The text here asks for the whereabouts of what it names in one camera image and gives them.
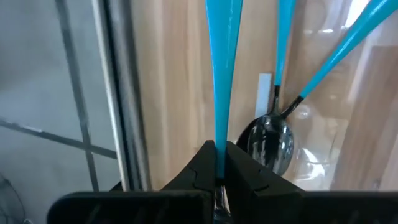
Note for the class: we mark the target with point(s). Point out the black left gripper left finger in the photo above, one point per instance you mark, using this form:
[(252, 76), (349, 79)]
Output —
[(199, 183)]

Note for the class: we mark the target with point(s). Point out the clear plastic container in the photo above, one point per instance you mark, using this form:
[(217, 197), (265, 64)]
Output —
[(314, 149)]

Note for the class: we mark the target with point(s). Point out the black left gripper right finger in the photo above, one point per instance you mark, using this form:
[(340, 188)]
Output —
[(248, 189)]

